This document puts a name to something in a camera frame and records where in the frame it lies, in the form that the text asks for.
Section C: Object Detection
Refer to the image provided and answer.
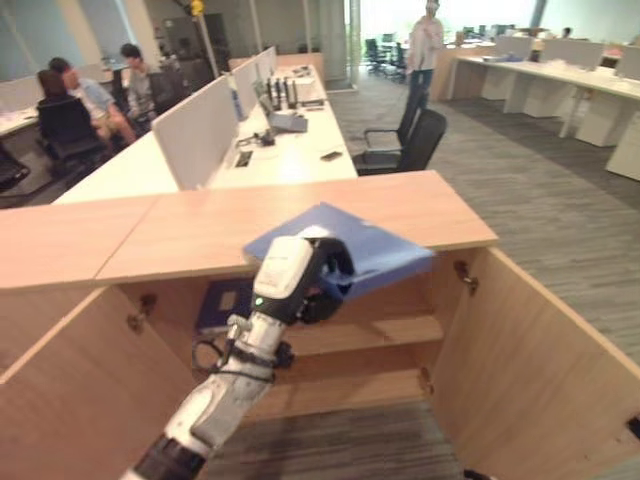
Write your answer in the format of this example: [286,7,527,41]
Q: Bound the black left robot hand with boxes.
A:
[251,226,358,325]

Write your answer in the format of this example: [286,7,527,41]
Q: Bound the dark blue folder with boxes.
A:
[193,279,257,335]

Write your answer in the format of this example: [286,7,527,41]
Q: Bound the wooden office cabinet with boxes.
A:
[94,169,501,422]

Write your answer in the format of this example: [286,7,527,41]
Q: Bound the long white office desk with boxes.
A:
[52,63,359,205]

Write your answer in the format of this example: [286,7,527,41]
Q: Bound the black office chair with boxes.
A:
[148,71,185,117]
[35,94,112,164]
[351,95,448,177]

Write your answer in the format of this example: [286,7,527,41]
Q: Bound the wooden cabinet door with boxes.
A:
[431,246,640,480]
[0,286,212,480]

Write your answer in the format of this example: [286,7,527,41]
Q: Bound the metal door hinge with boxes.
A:
[453,260,479,296]
[126,293,159,334]

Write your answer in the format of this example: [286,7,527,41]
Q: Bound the blue desk tray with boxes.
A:
[267,111,308,135]

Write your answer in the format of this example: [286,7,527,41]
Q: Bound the white desk divider panel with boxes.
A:
[151,74,241,192]
[230,46,278,122]
[541,38,606,69]
[494,36,533,62]

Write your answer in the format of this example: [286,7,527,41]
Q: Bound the blue bottle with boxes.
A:
[228,74,247,122]

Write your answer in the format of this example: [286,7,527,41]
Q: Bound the black upright binders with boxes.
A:
[256,74,299,112]

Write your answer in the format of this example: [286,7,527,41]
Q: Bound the white box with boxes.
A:
[289,76,327,104]

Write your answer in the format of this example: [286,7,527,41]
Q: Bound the seated person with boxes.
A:
[48,56,137,147]
[119,43,157,120]
[36,68,71,109]

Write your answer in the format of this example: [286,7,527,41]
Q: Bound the grey building pillar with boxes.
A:
[324,0,362,92]

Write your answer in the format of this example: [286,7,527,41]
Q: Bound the standing person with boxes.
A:
[404,0,446,119]

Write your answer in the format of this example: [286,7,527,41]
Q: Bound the white desk row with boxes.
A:
[451,53,640,151]

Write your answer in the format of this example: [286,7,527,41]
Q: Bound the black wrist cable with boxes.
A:
[191,338,231,375]

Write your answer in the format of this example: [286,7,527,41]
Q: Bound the white pedestal cabinet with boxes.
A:
[604,130,640,182]

